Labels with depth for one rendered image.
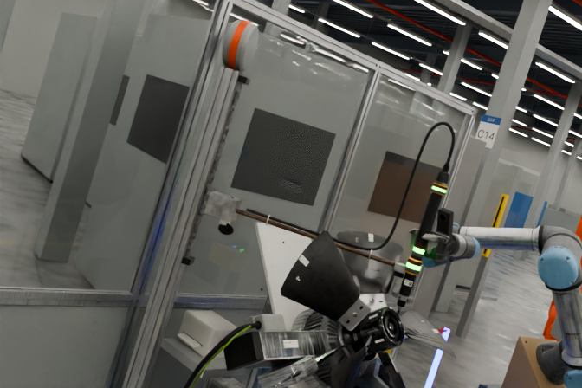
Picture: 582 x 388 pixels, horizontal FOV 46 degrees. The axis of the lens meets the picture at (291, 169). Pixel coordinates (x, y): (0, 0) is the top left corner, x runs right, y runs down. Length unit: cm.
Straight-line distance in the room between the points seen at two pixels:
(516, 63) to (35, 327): 752
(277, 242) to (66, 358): 75
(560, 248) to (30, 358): 164
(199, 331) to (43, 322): 51
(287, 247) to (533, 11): 718
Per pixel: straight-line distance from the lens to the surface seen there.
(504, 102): 889
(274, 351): 190
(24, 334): 222
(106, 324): 235
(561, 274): 226
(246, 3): 234
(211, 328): 236
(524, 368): 264
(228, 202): 214
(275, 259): 220
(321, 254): 194
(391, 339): 206
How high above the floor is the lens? 169
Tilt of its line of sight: 4 degrees down
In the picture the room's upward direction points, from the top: 18 degrees clockwise
